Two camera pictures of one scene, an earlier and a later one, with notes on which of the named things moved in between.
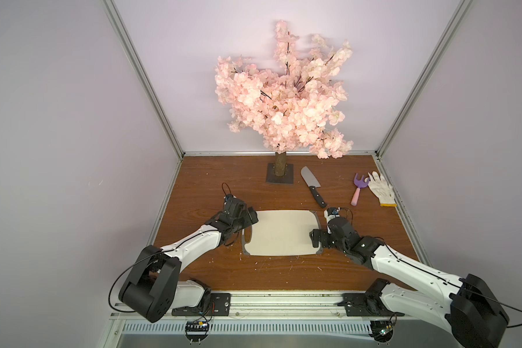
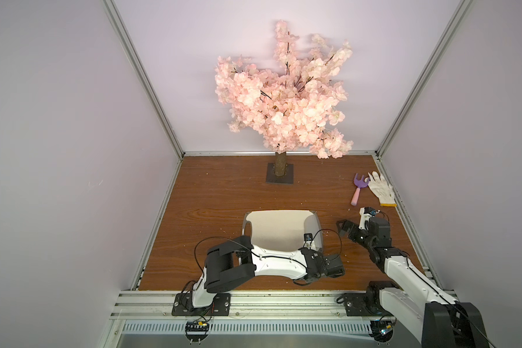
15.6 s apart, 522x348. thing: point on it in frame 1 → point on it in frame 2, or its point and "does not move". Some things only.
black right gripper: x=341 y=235 → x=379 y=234
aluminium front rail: x=280 y=305 does not move
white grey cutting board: x=278 y=233 does not move
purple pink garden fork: x=359 y=183 does not move
